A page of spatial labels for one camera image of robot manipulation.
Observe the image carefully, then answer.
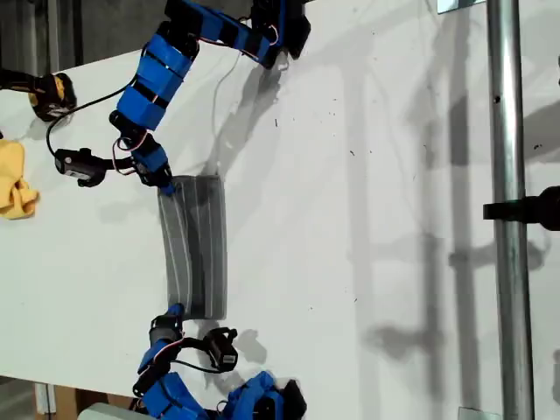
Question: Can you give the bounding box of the grey striped towel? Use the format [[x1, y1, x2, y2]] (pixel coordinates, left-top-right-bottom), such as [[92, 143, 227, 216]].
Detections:
[[156, 174, 228, 320]]

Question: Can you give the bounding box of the white box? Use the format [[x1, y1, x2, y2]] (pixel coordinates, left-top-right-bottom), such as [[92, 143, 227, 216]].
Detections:
[[77, 402, 137, 420]]

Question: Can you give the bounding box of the white table leg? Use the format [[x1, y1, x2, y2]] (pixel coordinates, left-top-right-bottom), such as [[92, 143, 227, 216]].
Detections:
[[33, 382, 57, 415]]

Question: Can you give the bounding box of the yellow cloth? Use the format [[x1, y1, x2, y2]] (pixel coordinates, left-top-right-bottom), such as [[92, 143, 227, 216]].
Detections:
[[0, 138, 41, 221]]

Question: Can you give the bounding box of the black clamp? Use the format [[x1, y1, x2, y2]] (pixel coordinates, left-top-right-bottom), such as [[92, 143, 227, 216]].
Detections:
[[482, 185, 560, 232]]

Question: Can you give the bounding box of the black camera cable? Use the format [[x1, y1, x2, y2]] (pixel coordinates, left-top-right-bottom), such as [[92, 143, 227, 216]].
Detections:
[[45, 76, 141, 157], [172, 358, 222, 375]]

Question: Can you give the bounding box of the black camera box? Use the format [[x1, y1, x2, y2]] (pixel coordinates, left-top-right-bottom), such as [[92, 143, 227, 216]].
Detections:
[[204, 326, 240, 372], [54, 147, 98, 181]]

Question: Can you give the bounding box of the thin white cable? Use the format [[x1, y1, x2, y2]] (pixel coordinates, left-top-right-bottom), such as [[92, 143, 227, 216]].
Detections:
[[212, 51, 244, 132]]

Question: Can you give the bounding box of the steel post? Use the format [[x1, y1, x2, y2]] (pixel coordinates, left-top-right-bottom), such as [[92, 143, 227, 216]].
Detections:
[[486, 0, 537, 420]]

